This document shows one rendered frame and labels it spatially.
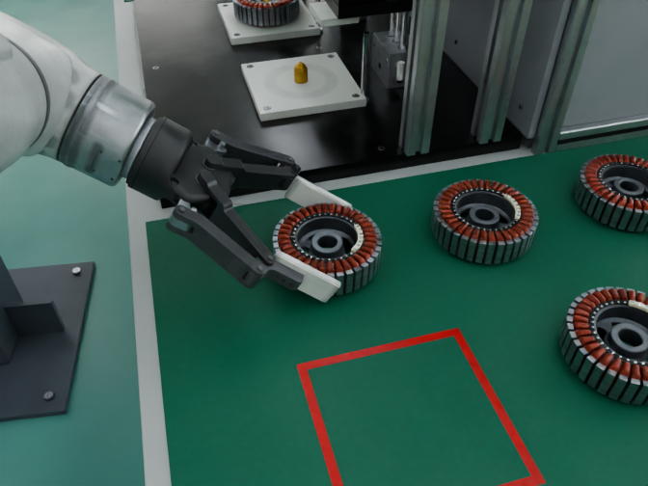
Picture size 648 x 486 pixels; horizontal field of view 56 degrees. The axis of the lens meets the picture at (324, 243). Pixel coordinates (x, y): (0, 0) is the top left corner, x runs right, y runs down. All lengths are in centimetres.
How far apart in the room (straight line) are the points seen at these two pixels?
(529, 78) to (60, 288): 133
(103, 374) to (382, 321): 105
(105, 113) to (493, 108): 46
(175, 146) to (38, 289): 126
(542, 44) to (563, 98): 7
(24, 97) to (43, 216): 158
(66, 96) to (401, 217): 37
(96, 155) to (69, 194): 154
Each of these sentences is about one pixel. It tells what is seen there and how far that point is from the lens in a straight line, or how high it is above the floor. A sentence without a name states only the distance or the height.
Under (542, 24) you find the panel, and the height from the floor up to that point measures 91.
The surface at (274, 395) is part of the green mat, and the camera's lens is 55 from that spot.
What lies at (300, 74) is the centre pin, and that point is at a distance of 90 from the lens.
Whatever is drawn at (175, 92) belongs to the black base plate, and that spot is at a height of 77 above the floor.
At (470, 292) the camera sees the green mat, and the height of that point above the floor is 75.
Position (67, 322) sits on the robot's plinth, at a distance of 168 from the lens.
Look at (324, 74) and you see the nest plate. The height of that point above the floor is 78.
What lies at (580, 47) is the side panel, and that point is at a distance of 80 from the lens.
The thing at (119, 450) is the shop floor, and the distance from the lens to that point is 144.
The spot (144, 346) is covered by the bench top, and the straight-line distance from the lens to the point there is 60.
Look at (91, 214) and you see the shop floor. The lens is 201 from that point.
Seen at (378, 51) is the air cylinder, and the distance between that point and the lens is 94.
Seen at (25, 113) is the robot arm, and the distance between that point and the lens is 48.
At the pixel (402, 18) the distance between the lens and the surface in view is 90.
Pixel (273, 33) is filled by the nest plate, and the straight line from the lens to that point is 106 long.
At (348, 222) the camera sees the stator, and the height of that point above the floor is 79.
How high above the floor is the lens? 121
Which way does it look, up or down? 43 degrees down
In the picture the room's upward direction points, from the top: straight up
